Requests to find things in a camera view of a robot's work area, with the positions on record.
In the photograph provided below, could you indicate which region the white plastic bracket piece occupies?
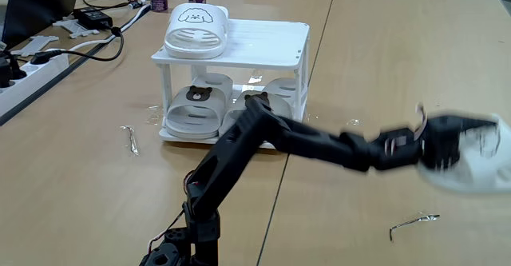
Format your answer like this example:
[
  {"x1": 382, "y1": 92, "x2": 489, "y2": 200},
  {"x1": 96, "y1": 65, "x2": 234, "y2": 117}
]
[
  {"x1": 52, "y1": 18, "x2": 101, "y2": 40},
  {"x1": 10, "y1": 35, "x2": 60, "y2": 58}
]

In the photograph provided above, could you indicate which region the black power adapter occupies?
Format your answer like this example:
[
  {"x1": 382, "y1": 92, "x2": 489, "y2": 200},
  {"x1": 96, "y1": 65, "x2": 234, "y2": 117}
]
[{"x1": 73, "y1": 6, "x2": 113, "y2": 31}]

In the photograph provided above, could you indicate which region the white cable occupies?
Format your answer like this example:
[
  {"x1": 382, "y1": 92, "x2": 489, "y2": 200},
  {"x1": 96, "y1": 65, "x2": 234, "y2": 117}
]
[{"x1": 46, "y1": 2, "x2": 153, "y2": 55}]

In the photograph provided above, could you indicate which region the white two-tier shoe rack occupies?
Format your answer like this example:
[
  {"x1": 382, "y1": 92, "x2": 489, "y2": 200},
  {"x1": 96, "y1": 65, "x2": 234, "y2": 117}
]
[{"x1": 150, "y1": 18, "x2": 311, "y2": 151}]

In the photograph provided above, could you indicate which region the white power strip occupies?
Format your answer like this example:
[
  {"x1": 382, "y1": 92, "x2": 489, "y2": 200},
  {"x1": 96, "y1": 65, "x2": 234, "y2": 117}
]
[{"x1": 0, "y1": 52, "x2": 71, "y2": 117}]

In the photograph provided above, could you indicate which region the black laptop screen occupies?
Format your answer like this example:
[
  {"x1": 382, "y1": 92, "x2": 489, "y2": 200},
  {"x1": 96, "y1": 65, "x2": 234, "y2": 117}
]
[{"x1": 2, "y1": 0, "x2": 81, "y2": 50}]

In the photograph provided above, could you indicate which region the white dog slipper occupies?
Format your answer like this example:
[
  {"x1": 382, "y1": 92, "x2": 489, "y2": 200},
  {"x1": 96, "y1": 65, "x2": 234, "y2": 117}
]
[
  {"x1": 163, "y1": 2, "x2": 230, "y2": 60},
  {"x1": 417, "y1": 112, "x2": 511, "y2": 195}
]

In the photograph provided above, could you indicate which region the black plug with cable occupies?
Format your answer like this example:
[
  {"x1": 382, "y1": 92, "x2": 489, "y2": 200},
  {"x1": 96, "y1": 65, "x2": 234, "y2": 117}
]
[{"x1": 30, "y1": 26, "x2": 125, "y2": 66}]

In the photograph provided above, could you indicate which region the grey bear slipper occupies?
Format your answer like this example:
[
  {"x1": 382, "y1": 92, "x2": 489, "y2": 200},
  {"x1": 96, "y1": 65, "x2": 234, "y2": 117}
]
[
  {"x1": 218, "y1": 77, "x2": 299, "y2": 138},
  {"x1": 164, "y1": 73, "x2": 235, "y2": 141}
]

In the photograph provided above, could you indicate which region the black power plug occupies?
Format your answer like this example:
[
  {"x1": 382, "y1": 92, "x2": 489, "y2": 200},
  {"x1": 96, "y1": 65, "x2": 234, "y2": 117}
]
[{"x1": 0, "y1": 52, "x2": 28, "y2": 89}]

